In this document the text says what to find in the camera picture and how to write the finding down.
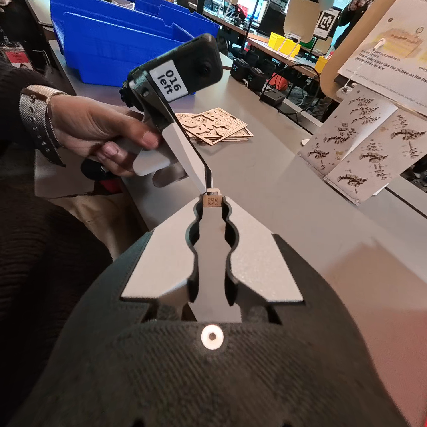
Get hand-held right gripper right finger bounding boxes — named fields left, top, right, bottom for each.
left=221, top=196, right=305, bottom=307

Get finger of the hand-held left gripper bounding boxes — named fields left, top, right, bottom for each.
left=162, top=120, right=207, bottom=195
left=175, top=118, right=215, bottom=190

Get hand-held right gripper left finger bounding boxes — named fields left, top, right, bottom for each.
left=120, top=196, right=205, bottom=303

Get small printed wooden piece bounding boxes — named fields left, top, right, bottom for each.
left=202, top=188, right=223, bottom=208

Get person's left forearm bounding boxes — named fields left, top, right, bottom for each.
left=0, top=59, right=54, bottom=154

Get grey desk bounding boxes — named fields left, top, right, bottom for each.
left=50, top=40, right=427, bottom=427

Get person's left hand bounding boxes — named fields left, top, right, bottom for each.
left=49, top=94, right=161, bottom=177

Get wooden puzzle sheet stack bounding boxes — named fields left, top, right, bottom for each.
left=174, top=107, right=254, bottom=147

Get blue plastic bin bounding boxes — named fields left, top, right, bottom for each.
left=50, top=0, right=221, bottom=42
left=61, top=12, right=197, bottom=88

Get black battery charger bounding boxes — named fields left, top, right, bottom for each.
left=248, top=66, right=278, bottom=92
left=230, top=58, right=257, bottom=81

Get person's beige pants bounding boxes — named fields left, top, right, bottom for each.
left=50, top=192, right=151, bottom=264

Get black power adapter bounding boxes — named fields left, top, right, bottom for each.
left=260, top=89, right=288, bottom=108

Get person's black sweater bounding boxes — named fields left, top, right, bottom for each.
left=0, top=140, right=114, bottom=427

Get tan rounded board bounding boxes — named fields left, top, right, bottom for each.
left=284, top=0, right=321, bottom=44

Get silver mesh wristwatch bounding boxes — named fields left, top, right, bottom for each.
left=19, top=84, right=69, bottom=168

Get black white marker sign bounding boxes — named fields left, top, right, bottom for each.
left=313, top=7, right=341, bottom=40

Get wooden instruction stand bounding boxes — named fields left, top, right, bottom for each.
left=320, top=0, right=427, bottom=118

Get white instruction paper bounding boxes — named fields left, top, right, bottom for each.
left=338, top=0, right=427, bottom=112

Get black cable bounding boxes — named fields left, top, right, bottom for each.
left=264, top=63, right=319, bottom=101

